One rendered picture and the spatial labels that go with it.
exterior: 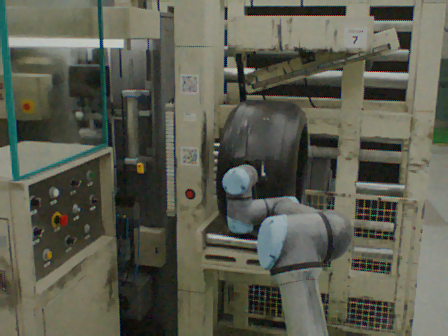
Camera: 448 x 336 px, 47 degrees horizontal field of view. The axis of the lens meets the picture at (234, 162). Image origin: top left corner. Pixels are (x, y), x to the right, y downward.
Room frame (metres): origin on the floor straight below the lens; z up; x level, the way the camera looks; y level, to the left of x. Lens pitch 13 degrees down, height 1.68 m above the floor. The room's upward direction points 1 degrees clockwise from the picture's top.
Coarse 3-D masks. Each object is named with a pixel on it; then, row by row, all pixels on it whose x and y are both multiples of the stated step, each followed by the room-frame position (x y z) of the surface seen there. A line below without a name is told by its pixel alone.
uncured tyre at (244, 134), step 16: (240, 112) 1.95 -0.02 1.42; (256, 112) 1.94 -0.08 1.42; (272, 112) 1.93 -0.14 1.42; (288, 112) 1.93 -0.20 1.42; (304, 112) 2.07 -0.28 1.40; (224, 128) 1.93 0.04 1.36; (240, 128) 1.88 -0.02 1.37; (256, 128) 1.87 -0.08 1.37; (272, 128) 1.86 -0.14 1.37; (288, 128) 1.86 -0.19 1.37; (304, 128) 2.13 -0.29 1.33; (224, 144) 1.87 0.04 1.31; (240, 144) 1.84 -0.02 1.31; (256, 144) 1.83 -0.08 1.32; (272, 144) 1.81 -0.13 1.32; (288, 144) 1.83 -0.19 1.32; (304, 144) 2.20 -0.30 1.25; (224, 160) 1.83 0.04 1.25; (240, 160) 1.81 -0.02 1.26; (272, 160) 1.79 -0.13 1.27; (288, 160) 1.80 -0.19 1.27; (304, 160) 2.21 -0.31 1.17; (272, 176) 1.77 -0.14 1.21; (288, 176) 1.79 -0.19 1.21; (304, 176) 2.20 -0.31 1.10; (224, 192) 1.82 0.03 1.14; (256, 192) 1.78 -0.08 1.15; (272, 192) 1.77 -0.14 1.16; (288, 192) 1.79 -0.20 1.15; (304, 192) 2.16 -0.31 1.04; (224, 208) 1.84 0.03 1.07; (256, 224) 1.83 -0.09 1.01
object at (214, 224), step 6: (216, 210) 2.18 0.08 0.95; (210, 216) 2.10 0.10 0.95; (216, 216) 2.11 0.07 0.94; (204, 222) 2.02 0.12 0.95; (210, 222) 2.03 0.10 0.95; (216, 222) 2.11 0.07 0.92; (222, 222) 2.21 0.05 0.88; (198, 228) 1.95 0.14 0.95; (204, 228) 1.95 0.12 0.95; (210, 228) 2.01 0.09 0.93; (216, 228) 2.11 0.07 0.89; (222, 228) 2.21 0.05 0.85; (198, 234) 1.92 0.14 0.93; (204, 234) 1.94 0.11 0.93; (198, 240) 1.92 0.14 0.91; (204, 240) 1.95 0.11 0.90; (198, 246) 1.92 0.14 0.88; (204, 246) 1.95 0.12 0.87; (198, 252) 1.92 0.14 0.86
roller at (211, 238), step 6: (210, 234) 1.96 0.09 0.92; (216, 234) 1.96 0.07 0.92; (222, 234) 1.96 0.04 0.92; (228, 234) 1.95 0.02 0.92; (210, 240) 1.95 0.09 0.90; (216, 240) 1.94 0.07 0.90; (222, 240) 1.94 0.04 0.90; (228, 240) 1.93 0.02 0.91; (234, 240) 1.93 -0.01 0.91; (240, 240) 1.92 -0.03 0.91; (246, 240) 1.92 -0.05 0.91; (252, 240) 1.91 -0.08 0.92; (240, 246) 1.92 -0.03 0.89; (246, 246) 1.91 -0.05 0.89; (252, 246) 1.91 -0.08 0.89
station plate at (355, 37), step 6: (348, 30) 2.16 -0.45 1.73; (354, 30) 2.15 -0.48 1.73; (360, 30) 2.14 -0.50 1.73; (366, 30) 2.14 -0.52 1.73; (348, 36) 2.16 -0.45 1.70; (354, 36) 2.15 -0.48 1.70; (360, 36) 2.14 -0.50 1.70; (366, 36) 2.14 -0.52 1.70; (348, 42) 2.15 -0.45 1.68; (354, 42) 2.15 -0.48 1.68; (360, 42) 2.14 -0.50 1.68
